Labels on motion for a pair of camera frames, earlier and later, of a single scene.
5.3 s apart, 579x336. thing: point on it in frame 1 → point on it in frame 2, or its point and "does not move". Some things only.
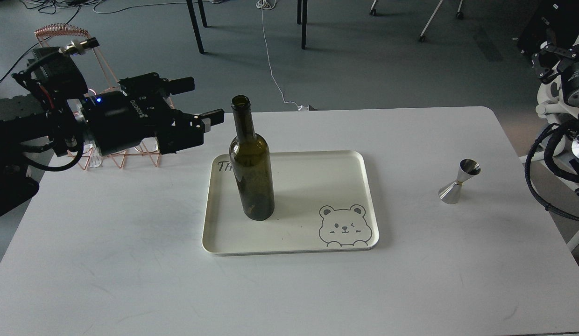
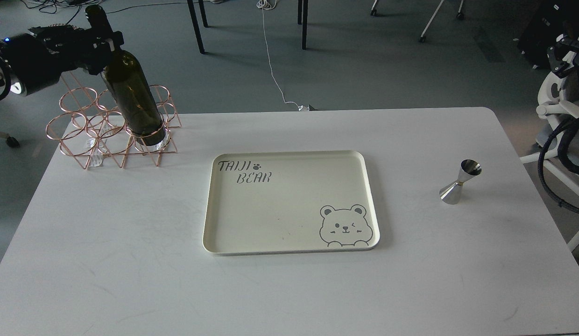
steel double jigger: (450, 193) does not move
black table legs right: (304, 20) does not move
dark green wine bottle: (250, 158) → (130, 90)
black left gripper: (118, 122) → (38, 60)
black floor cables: (52, 5) does not move
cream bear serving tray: (323, 200) does not move
